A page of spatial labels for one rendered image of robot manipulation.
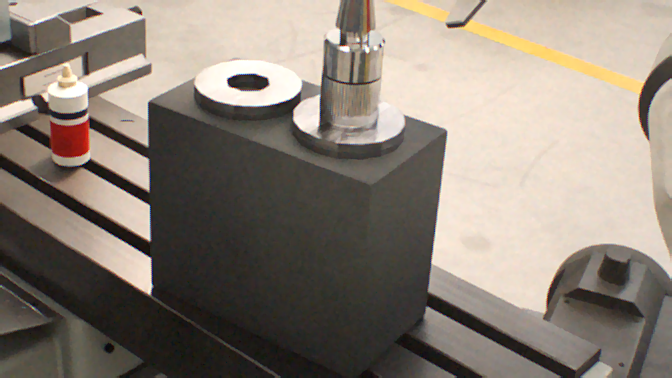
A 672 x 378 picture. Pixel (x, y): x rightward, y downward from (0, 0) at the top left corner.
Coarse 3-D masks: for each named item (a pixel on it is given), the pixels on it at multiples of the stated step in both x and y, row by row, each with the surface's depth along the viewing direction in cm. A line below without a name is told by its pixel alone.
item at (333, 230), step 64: (256, 64) 102; (192, 128) 96; (256, 128) 95; (320, 128) 93; (384, 128) 93; (192, 192) 99; (256, 192) 95; (320, 192) 91; (384, 192) 91; (192, 256) 103; (256, 256) 98; (320, 256) 94; (384, 256) 94; (256, 320) 101; (320, 320) 97; (384, 320) 99
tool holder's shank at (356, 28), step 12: (348, 0) 89; (360, 0) 89; (372, 0) 89; (348, 12) 89; (360, 12) 89; (372, 12) 90; (336, 24) 90; (348, 24) 89; (360, 24) 89; (372, 24) 90; (348, 36) 90; (360, 36) 90
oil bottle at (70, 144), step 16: (64, 64) 121; (64, 80) 122; (48, 96) 122; (64, 96) 121; (80, 96) 122; (64, 112) 122; (80, 112) 123; (64, 128) 123; (80, 128) 124; (64, 144) 124; (80, 144) 124; (64, 160) 125; (80, 160) 125
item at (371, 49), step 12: (324, 36) 91; (336, 36) 91; (372, 36) 92; (324, 48) 91; (336, 48) 90; (348, 48) 89; (360, 48) 90; (372, 48) 90; (348, 60) 90; (360, 60) 90
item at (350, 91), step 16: (336, 64) 90; (352, 64) 90; (368, 64) 90; (336, 80) 91; (352, 80) 91; (368, 80) 91; (320, 96) 94; (336, 96) 92; (352, 96) 91; (368, 96) 92; (320, 112) 94; (336, 112) 92; (352, 112) 92; (368, 112) 93; (352, 128) 93
